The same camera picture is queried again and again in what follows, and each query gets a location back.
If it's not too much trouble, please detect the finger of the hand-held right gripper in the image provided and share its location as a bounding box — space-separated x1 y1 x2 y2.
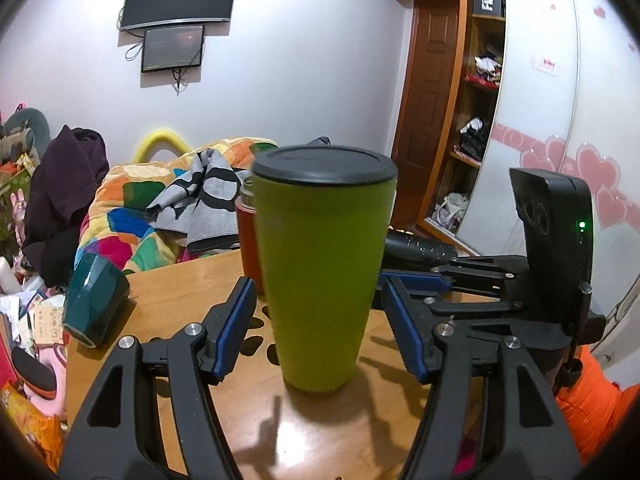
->
378 255 531 297
424 296 526 333

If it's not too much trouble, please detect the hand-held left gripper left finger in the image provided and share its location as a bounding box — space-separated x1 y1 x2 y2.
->
57 276 258 480

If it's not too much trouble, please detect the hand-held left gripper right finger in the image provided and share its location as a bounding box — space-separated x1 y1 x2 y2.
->
381 277 586 480

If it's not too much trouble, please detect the green cup with black lid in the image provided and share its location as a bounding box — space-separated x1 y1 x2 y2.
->
251 144 399 393

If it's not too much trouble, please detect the person's right forearm orange sleeve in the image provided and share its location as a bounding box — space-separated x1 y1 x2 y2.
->
555 345 640 466

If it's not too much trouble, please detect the red cup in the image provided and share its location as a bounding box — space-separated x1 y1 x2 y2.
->
234 176 266 296

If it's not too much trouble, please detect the dark teal cup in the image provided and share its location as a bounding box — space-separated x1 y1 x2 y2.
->
61 252 132 348

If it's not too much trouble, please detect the white bag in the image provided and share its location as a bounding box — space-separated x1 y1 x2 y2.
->
432 192 471 233

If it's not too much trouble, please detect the black bottle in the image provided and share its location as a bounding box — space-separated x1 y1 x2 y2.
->
382 229 457 272

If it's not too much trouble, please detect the grey black patterned cloth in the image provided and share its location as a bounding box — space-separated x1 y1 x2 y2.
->
146 150 242 254

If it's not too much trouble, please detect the pink cloth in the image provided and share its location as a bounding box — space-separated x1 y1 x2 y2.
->
452 435 481 476

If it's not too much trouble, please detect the black white clothing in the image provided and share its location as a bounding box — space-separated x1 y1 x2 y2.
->
457 116 491 161

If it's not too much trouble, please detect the brown wooden door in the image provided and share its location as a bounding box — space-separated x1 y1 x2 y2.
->
390 0 463 233

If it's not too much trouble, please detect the colourful patchwork blanket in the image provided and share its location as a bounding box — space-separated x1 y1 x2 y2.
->
75 136 278 276

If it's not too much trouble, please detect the pile of mixed clothes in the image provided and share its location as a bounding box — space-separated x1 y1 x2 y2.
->
465 42 503 91

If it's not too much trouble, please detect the printed paper box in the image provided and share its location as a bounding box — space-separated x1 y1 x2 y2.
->
27 305 66 346

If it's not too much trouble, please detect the black oval slipper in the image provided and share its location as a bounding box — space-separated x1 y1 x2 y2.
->
11 347 57 401

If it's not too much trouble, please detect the yellow curved bar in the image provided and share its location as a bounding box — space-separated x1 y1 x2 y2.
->
136 130 193 163

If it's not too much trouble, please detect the orange snack bag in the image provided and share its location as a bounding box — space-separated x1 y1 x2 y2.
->
0 382 66 471

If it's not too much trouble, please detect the wooden wardrobe shelf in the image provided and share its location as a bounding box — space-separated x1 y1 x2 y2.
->
361 0 507 256

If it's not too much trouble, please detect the dark purple jacket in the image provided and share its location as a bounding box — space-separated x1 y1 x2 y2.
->
22 124 111 286

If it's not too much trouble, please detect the grey plush toy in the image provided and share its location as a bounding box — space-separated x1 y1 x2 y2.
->
0 107 51 161

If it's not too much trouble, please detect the small wall monitor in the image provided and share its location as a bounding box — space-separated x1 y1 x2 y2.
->
140 24 206 74

